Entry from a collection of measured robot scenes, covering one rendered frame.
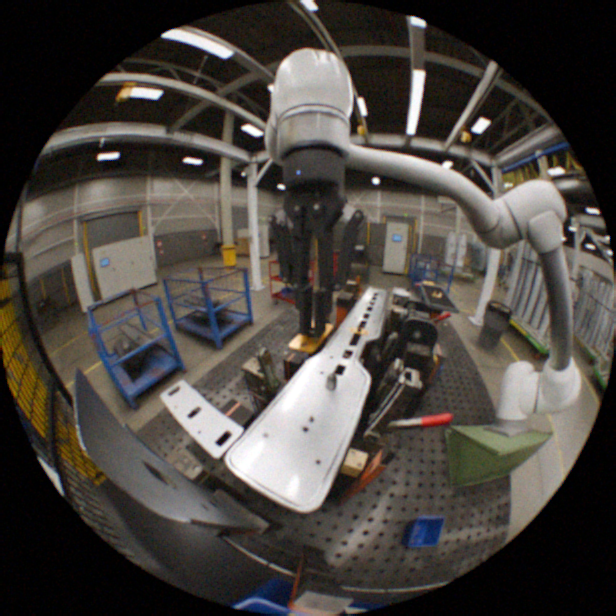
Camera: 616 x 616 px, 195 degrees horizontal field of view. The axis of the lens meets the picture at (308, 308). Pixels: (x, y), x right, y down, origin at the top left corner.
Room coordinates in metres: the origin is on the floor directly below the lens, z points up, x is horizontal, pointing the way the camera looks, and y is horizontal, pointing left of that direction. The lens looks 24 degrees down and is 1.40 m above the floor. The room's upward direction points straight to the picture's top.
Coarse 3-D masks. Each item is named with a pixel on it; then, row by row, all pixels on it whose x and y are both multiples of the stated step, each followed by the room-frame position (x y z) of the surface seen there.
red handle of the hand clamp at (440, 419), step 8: (424, 416) 0.14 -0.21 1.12; (432, 416) 0.14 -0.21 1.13; (440, 416) 0.13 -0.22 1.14; (448, 416) 0.12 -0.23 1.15; (392, 424) 0.16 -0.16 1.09; (400, 424) 0.15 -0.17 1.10; (408, 424) 0.14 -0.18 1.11; (416, 424) 0.14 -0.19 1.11; (424, 424) 0.13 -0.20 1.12; (432, 424) 0.12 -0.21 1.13; (440, 424) 0.12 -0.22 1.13
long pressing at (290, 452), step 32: (352, 320) 0.76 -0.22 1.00; (288, 384) 0.36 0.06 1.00; (320, 384) 0.36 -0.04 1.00; (352, 384) 0.35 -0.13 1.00; (288, 416) 0.25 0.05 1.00; (320, 416) 0.25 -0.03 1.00; (352, 416) 0.24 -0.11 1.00; (256, 448) 0.16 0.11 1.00; (288, 448) 0.16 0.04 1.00; (320, 448) 0.16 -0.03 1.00; (256, 480) 0.08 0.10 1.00; (288, 480) 0.09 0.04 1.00; (320, 480) 0.09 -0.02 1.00
